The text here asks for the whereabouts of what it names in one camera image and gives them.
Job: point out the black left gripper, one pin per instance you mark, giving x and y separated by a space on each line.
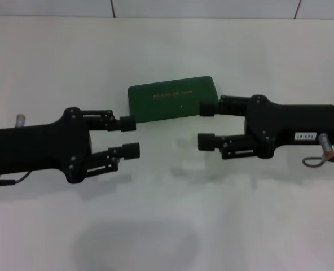
40 149

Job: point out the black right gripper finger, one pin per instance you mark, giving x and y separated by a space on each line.
131 151
127 124

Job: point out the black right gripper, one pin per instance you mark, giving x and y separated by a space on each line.
294 124

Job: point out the green glasses case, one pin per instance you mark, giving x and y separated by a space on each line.
169 98

